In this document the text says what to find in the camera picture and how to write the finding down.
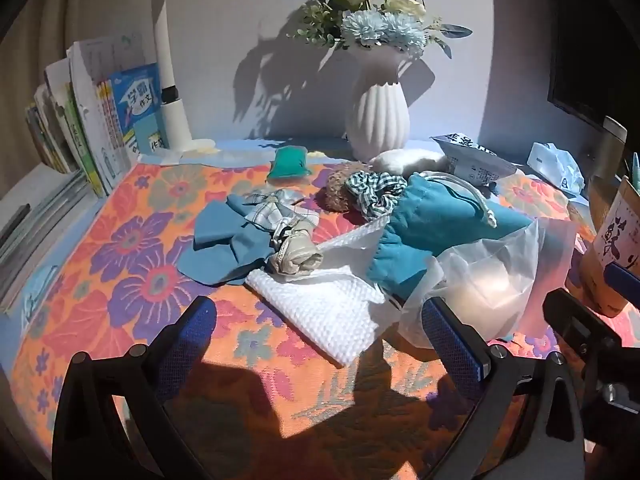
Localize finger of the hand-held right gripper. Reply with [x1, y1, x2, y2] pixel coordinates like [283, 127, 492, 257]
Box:
[602, 261, 640, 293]
[542, 287, 623, 356]

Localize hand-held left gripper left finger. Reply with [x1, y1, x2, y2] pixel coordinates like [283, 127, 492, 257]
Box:
[52, 296, 218, 480]

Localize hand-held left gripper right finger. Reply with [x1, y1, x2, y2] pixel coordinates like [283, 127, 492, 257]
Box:
[421, 296, 586, 480]

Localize translucent plastic bag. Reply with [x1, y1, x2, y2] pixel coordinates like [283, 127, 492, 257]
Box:
[397, 217, 578, 351]

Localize teal drawstring bag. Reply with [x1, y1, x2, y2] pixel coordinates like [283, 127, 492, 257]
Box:
[367, 172, 538, 301]

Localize white waffle towel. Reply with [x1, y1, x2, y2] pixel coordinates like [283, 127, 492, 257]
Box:
[245, 225, 396, 366]

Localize beige cloth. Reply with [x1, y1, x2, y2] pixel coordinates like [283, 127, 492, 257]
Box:
[267, 215, 326, 277]

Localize white plush toy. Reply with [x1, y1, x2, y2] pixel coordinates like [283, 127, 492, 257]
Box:
[370, 150, 451, 176]

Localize green soft pouch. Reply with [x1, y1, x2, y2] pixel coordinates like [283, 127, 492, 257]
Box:
[266, 146, 312, 181]

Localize brown pen holder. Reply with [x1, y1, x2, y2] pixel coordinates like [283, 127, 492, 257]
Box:
[580, 177, 640, 318]

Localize blue cloth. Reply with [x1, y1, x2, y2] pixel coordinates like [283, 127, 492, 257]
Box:
[177, 195, 281, 286]

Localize floral tablecloth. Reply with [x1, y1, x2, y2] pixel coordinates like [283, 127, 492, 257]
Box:
[10, 152, 601, 480]

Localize beige thermos bottle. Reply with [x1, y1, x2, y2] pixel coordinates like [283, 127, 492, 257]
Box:
[590, 116, 628, 181]

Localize tissue pack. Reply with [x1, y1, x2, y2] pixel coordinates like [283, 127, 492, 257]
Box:
[527, 141, 586, 196]

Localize plaid fabric bow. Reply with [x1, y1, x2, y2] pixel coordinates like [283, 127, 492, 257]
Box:
[245, 187, 321, 251]

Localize white printed packet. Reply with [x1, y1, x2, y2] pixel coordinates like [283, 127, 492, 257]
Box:
[431, 132, 521, 196]

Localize checked scrunchie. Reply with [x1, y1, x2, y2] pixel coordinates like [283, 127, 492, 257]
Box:
[345, 171, 408, 221]

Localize stack of grey books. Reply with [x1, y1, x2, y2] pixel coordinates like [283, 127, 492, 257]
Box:
[0, 167, 96, 313]

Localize brown knitted ball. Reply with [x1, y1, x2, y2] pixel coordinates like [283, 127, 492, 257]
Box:
[320, 162, 366, 211]

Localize black monitor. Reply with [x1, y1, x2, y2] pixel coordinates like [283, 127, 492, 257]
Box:
[547, 0, 640, 131]

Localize row of upright books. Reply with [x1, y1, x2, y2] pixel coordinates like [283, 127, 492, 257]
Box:
[25, 35, 171, 198]

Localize white ribbed vase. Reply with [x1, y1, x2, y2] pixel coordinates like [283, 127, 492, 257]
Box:
[345, 42, 433, 163]

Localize white desk lamp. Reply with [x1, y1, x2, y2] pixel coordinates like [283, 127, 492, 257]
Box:
[95, 0, 218, 154]

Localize blue and white artificial flowers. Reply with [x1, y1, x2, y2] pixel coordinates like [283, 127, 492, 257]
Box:
[275, 0, 473, 61]

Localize beige curtain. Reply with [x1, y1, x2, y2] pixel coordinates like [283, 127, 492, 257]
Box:
[0, 0, 166, 126]

